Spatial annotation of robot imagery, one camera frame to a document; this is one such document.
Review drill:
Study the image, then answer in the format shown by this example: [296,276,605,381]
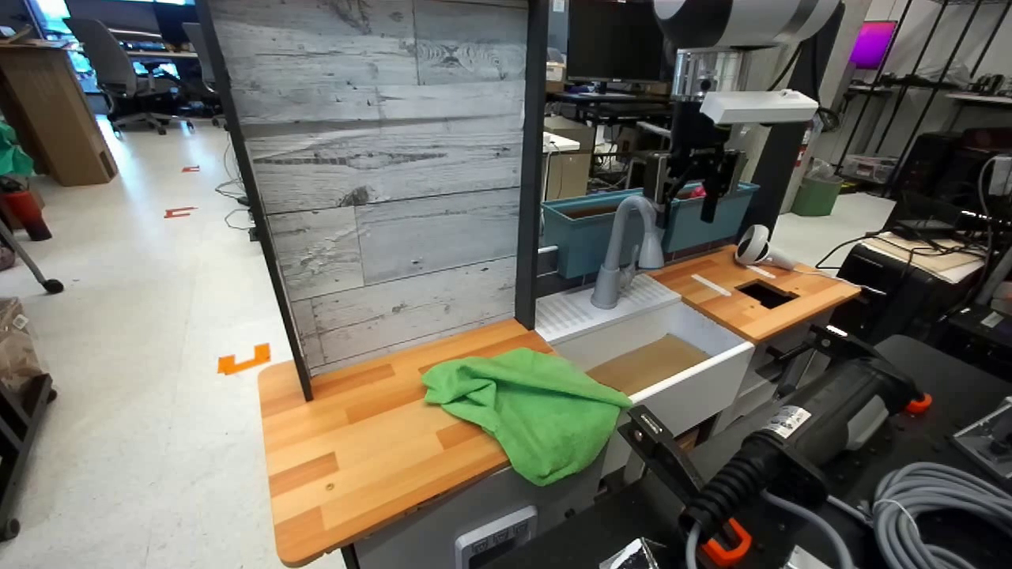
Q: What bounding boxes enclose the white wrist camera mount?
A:
[695,85,824,128]

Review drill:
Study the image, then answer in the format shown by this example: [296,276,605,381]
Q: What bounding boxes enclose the green waste bin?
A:
[792,172,845,221]

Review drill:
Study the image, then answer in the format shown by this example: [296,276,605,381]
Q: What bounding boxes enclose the grey wood pattern panel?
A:
[203,0,532,372]

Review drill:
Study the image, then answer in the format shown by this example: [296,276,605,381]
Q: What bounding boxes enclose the black clamp with orange tips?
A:
[619,351,937,569]

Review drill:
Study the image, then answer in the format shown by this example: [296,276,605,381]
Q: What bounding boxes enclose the grey coiled cable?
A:
[868,457,1012,569]

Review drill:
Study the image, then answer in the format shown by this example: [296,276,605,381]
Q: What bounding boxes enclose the wooden desk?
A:
[0,38,120,189]

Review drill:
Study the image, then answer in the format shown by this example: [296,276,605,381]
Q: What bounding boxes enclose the large wooden countertop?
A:
[257,318,558,569]

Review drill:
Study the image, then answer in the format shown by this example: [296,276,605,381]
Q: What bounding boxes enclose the grey office chair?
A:
[70,14,178,137]

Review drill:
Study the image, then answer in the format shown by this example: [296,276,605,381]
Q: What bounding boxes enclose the grey cabinet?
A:
[342,437,637,569]

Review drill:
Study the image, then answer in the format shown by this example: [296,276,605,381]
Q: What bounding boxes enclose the green cloth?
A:
[421,349,637,490]

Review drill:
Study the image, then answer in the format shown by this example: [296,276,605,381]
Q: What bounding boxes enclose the black equipment case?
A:
[833,230,991,344]

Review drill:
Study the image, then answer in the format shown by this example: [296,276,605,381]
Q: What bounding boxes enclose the black monitor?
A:
[566,0,677,82]

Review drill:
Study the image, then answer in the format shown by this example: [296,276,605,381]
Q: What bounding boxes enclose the teal plastic bin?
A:
[542,189,677,283]
[658,179,761,257]

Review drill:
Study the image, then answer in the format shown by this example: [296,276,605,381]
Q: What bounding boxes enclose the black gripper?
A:
[666,105,744,226]

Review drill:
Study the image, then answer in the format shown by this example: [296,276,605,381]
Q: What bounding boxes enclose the purple lit screen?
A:
[848,20,897,71]

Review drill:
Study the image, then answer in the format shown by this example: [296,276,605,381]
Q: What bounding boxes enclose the black metal frame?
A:
[193,0,848,404]

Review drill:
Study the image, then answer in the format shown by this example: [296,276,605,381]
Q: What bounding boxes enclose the small wooden countertop with hole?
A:
[643,243,863,349]

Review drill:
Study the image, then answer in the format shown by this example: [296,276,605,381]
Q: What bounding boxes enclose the red object on floor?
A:
[0,187,53,243]

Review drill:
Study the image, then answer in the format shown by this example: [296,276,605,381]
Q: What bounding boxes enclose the white sink basin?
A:
[532,276,759,439]

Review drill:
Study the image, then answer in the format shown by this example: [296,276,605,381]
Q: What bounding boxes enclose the white tape roll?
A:
[731,221,774,270]

